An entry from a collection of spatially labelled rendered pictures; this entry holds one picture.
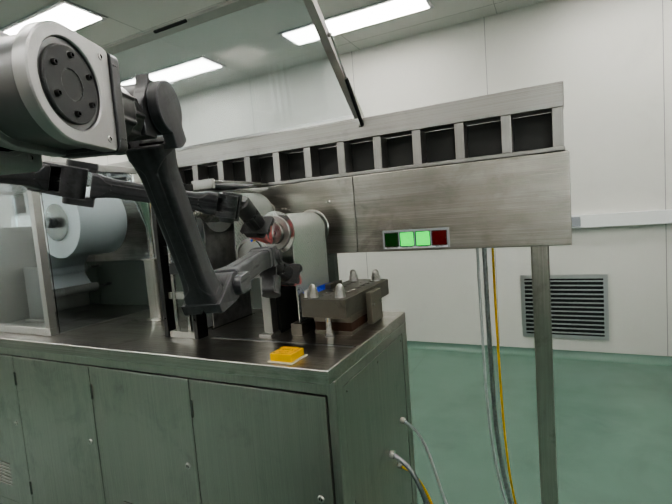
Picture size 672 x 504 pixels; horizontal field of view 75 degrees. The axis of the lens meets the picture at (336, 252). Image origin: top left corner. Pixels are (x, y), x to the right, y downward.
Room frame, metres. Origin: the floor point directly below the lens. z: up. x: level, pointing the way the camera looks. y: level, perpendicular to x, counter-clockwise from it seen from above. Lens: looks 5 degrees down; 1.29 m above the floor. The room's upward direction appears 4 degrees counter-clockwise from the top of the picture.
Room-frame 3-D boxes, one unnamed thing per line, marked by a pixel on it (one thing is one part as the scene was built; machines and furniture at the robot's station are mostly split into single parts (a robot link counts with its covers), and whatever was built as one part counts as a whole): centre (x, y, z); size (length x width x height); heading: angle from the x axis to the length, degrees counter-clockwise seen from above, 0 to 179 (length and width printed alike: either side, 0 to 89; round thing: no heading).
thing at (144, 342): (1.95, 1.02, 0.88); 2.52 x 0.66 x 0.04; 63
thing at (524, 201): (2.18, 0.58, 1.29); 3.10 x 0.28 x 0.30; 63
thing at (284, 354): (1.21, 0.16, 0.91); 0.07 x 0.07 x 0.02; 63
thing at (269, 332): (1.47, 0.25, 1.05); 0.06 x 0.05 x 0.31; 153
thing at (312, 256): (1.57, 0.09, 1.11); 0.23 x 0.01 x 0.18; 153
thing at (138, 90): (0.66, 0.28, 1.47); 0.10 x 0.05 x 0.09; 174
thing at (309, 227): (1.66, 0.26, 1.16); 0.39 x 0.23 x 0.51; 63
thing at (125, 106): (0.59, 0.29, 1.45); 0.09 x 0.08 x 0.12; 84
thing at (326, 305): (1.56, -0.03, 1.00); 0.40 x 0.16 x 0.06; 153
